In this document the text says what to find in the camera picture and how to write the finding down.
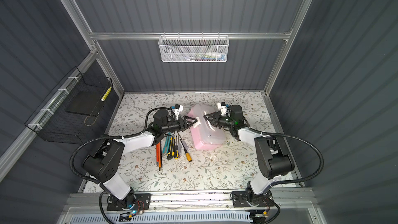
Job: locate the markers in white basket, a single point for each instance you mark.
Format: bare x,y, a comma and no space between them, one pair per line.
208,56

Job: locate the yellow black utility knife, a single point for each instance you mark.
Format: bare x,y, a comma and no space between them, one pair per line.
171,151

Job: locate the black plate in basket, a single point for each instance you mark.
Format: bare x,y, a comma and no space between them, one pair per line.
86,103

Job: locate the white wire mesh basket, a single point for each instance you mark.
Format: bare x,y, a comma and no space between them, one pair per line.
173,50

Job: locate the aluminium front rail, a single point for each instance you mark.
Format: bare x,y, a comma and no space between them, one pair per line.
196,200

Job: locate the orange handled screwdriver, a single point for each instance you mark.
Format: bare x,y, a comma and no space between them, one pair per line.
188,157

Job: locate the orange black pencil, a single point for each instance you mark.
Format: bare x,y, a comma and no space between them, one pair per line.
161,157

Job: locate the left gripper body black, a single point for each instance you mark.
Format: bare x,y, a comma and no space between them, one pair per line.
173,126

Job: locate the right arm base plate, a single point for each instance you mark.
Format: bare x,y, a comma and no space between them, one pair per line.
243,199

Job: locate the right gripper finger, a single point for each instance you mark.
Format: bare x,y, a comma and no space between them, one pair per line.
212,121
211,116

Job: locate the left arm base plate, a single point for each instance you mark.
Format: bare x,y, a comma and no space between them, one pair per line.
132,202

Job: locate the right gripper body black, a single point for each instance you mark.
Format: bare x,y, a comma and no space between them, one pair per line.
224,122

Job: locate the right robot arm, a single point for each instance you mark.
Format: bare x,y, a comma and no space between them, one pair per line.
274,159

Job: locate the small yellow black screwdriver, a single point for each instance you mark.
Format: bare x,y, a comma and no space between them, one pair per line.
176,149

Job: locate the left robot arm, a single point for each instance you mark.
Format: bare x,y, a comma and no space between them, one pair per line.
104,161

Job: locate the yellow marker in black basket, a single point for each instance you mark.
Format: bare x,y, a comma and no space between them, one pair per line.
106,94

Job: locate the teal utility knife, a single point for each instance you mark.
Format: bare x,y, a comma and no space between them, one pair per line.
166,147

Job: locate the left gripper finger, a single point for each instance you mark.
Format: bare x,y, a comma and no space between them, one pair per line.
190,119
191,124

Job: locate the small grey screwdriver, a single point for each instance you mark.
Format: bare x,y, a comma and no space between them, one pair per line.
179,148

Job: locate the black wire basket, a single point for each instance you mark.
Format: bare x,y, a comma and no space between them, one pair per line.
53,124

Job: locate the pink plastic tool box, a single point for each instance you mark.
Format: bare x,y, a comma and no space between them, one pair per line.
205,136

